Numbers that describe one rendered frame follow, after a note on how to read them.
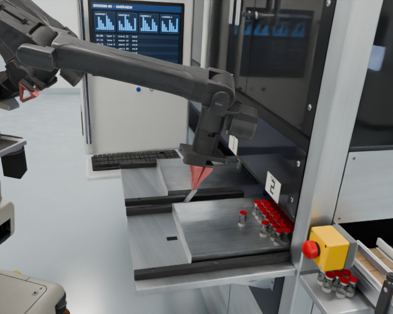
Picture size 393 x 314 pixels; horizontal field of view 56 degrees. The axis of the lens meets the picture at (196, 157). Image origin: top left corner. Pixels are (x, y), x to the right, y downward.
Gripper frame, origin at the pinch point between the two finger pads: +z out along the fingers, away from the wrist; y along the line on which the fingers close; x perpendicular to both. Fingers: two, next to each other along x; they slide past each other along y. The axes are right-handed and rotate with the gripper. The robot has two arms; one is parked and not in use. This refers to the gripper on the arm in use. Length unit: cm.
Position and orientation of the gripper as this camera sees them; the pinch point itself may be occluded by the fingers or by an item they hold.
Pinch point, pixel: (194, 185)
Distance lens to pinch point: 88.5
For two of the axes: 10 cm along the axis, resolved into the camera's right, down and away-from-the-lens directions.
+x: -2.4, -3.9, 8.9
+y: 9.4, 1.3, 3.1
